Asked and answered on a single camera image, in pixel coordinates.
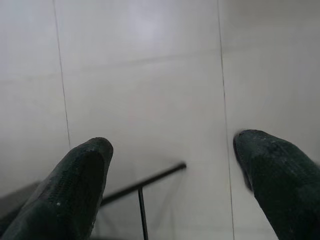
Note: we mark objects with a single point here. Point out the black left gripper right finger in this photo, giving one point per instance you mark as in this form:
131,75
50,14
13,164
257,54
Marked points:
282,187

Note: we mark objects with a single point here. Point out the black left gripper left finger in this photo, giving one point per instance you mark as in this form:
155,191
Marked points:
62,200

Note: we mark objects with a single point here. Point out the thin black metal frame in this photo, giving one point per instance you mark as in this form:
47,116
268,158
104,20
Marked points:
160,176

